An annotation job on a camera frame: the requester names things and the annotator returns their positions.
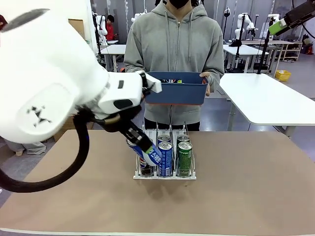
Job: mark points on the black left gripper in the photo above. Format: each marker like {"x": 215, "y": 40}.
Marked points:
{"x": 125, "y": 125}

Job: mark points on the blue plastic bin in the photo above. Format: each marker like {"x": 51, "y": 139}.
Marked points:
{"x": 177, "y": 94}

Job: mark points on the person's left forearm gray sleeve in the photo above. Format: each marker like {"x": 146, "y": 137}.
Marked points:
{"x": 216, "y": 73}

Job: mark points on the person's right forearm gray sleeve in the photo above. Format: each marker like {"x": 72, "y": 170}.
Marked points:
{"x": 133, "y": 67}

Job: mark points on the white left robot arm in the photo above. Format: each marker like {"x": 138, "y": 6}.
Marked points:
{"x": 49, "y": 73}

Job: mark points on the person's left hand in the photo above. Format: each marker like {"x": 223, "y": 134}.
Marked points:
{"x": 208, "y": 82}

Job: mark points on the wooden shelf bench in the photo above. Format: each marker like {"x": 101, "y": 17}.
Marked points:
{"x": 283, "y": 42}

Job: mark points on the black tripod stand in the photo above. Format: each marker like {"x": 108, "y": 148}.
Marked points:
{"x": 264, "y": 49}
{"x": 237, "y": 54}

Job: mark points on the white background table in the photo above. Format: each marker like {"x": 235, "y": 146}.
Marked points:
{"x": 246, "y": 50}
{"x": 115, "y": 49}

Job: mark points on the yellow plastic crate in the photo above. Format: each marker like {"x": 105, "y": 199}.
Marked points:
{"x": 283, "y": 76}

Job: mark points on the large brown cardboard box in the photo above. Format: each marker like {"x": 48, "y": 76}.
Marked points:
{"x": 64, "y": 127}

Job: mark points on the large white table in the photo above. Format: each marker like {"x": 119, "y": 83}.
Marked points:
{"x": 265, "y": 98}

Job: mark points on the person in gray hoodie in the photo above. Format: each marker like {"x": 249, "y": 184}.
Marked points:
{"x": 177, "y": 44}

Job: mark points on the person in maroon top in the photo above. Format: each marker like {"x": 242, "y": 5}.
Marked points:
{"x": 29, "y": 147}

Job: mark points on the person in red top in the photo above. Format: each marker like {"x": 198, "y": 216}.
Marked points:
{"x": 110, "y": 33}

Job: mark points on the cardboard box on desk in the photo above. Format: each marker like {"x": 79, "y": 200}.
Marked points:
{"x": 77, "y": 27}

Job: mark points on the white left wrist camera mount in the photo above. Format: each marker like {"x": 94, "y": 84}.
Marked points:
{"x": 155, "y": 84}

